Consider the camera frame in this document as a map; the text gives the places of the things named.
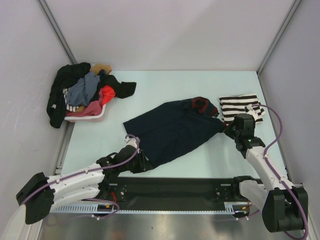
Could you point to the white slotted cable duct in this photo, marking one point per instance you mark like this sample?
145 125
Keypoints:
157 207

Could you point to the pink garment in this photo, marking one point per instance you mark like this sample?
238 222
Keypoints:
93 109

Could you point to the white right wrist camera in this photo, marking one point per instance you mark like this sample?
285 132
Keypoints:
251 111

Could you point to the red garment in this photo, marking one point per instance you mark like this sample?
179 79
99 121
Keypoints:
108 94

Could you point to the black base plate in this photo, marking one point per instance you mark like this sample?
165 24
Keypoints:
124 189

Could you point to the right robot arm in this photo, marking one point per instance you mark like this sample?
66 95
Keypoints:
283 206

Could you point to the black garment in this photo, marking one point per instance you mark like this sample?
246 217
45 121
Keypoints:
66 77

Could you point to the tan garment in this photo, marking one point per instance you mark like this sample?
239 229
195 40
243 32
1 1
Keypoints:
96 68

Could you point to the navy maroon garment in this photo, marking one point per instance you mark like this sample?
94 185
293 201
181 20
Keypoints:
175 128

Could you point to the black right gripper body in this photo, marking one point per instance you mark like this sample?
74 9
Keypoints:
231 131

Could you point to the grey blue garment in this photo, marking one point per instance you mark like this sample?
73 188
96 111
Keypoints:
83 91

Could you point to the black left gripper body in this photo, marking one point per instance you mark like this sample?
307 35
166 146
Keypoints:
136 165

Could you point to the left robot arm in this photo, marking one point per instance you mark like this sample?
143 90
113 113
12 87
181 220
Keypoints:
43 194

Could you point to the pink plastic basket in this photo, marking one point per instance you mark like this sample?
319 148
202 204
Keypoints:
97 118

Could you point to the black white striped tank top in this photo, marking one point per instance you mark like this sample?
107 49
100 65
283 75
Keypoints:
235 104

